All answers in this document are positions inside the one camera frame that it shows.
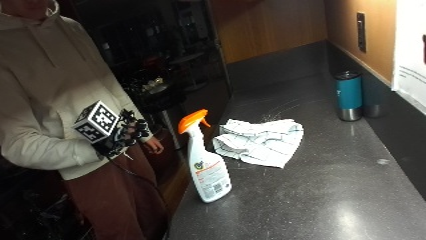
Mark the white spray bottle orange trigger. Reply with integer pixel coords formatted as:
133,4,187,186
177,108,233,204

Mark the black glove cable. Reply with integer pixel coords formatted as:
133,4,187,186
105,151,170,214

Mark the the person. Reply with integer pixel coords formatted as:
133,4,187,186
0,0,170,240

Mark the black wall switch plate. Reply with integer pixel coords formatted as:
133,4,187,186
355,11,367,54

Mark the teal steel travel mug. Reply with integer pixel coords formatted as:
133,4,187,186
332,70,364,122

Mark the white paper sheet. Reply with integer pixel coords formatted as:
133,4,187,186
390,0,426,116

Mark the white marker cube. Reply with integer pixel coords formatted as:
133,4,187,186
72,100,121,145

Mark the white checked cloth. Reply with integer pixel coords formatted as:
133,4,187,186
211,118,306,170

